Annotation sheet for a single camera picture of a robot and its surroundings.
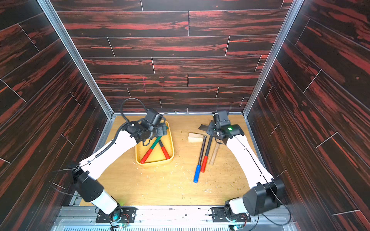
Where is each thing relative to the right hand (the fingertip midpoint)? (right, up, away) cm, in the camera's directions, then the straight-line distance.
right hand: (215, 128), depth 81 cm
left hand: (-30, -1, 0) cm, 30 cm away
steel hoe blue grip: (-8, -7, +24) cm, 27 cm away
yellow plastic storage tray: (-36, -19, +15) cm, 43 cm away
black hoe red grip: (-31, -14, +13) cm, 37 cm away
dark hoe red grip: (-2, +1, +28) cm, 28 cm away
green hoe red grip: (-39, -14, +10) cm, 43 cm away
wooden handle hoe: (+3, -17, +15) cm, 23 cm away
